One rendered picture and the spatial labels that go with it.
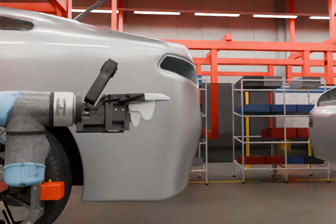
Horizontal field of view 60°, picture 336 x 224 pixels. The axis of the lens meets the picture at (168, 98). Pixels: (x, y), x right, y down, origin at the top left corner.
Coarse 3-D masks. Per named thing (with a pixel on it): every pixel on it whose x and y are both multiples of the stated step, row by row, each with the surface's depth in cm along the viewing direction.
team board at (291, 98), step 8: (280, 88) 630; (288, 88) 632; (320, 88) 638; (328, 88) 639; (272, 96) 629; (280, 96) 629; (288, 96) 630; (296, 96) 632; (304, 96) 634; (312, 96) 635; (280, 120) 625; (288, 120) 627; (296, 120) 628; (304, 120) 630
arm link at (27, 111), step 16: (0, 96) 58; (16, 96) 58; (32, 96) 59; (48, 96) 60; (0, 112) 57; (16, 112) 58; (32, 112) 58; (48, 112) 59; (16, 128) 57; (32, 128) 59
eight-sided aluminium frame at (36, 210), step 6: (42, 180) 139; (36, 186) 134; (36, 192) 134; (30, 198) 134; (36, 198) 134; (30, 204) 134; (36, 204) 134; (42, 204) 138; (30, 210) 134; (36, 210) 133; (42, 210) 138; (30, 216) 133; (36, 216) 133; (24, 222) 133; (30, 222) 133
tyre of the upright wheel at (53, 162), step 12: (48, 132) 163; (60, 144) 163; (48, 156) 144; (60, 156) 154; (48, 168) 143; (60, 168) 149; (48, 180) 143; (60, 180) 147; (48, 204) 142; (60, 204) 150; (48, 216) 142
